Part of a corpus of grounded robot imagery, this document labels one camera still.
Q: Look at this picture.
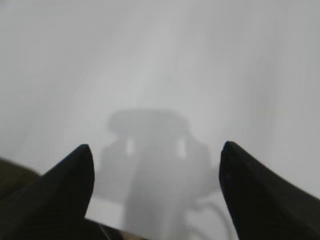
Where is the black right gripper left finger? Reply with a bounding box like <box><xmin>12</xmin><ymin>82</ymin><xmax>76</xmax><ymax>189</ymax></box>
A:
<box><xmin>0</xmin><ymin>143</ymin><xmax>95</xmax><ymax>240</ymax></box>

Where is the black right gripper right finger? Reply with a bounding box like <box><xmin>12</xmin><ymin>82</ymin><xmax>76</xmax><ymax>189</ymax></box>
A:
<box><xmin>219</xmin><ymin>141</ymin><xmax>320</xmax><ymax>240</ymax></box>

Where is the green plastic bottle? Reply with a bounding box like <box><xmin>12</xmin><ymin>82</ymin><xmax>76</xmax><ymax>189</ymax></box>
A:
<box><xmin>0</xmin><ymin>157</ymin><xmax>40</xmax><ymax>199</ymax></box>

